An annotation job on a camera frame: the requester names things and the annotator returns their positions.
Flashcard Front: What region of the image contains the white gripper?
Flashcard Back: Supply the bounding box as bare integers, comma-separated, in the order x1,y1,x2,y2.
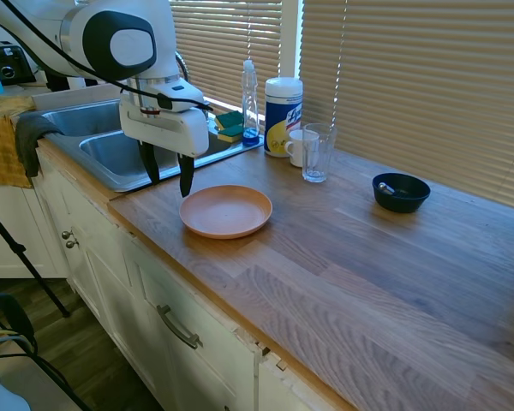
119,91,210,199

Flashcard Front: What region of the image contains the orange plastic plate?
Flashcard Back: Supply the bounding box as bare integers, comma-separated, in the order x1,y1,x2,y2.
178,184,274,241

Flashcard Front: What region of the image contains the stainless steel double sink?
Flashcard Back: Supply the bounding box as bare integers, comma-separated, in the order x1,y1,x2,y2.
37,97,266,194

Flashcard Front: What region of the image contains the white ceramic mug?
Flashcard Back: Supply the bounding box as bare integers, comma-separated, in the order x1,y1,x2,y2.
284,129,320,169

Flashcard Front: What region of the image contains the green yellow sponge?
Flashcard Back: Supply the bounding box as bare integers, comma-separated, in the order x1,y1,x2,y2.
214,110,244,131
217,124,246,145

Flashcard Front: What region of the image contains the clear dish soap bottle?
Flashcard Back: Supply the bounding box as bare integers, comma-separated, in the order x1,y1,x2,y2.
241,59,260,148

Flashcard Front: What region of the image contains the Lysol wipes canister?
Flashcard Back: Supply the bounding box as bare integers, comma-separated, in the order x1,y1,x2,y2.
263,76,305,158

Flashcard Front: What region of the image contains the white kitchen cabinet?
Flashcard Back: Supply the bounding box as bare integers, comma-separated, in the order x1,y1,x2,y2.
0,145,356,411

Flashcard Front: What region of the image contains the narrow beige window blind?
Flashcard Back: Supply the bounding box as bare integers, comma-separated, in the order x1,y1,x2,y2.
169,0,284,113

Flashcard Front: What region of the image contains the black countertop appliance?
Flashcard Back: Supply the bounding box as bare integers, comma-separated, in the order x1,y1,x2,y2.
45,70,69,92

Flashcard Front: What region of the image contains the grey cloth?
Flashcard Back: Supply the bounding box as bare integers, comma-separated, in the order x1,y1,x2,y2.
14,110,66,179

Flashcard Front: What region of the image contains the clear drinking glass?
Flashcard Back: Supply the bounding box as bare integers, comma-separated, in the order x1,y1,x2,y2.
302,122,338,184

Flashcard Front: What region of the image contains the black tripod leg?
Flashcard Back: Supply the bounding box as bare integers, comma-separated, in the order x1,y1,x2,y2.
0,198,72,319

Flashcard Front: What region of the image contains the black silver toaster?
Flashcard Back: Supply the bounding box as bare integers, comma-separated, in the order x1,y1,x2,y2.
0,39,38,86

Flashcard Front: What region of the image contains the black rounded stand part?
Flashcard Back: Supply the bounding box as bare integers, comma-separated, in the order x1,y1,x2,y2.
0,292,39,357

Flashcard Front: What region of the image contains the dark blue bowl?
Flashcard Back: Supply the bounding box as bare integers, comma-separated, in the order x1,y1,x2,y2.
371,172,432,214

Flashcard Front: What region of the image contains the wide beige window blind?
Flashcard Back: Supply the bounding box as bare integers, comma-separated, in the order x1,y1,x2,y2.
299,0,514,214

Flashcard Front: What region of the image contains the white rounded object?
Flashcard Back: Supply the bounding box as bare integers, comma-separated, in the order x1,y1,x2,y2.
0,358,32,411

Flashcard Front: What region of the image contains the metal drawer handle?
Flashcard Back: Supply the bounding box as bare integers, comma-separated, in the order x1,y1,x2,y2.
155,304,204,350

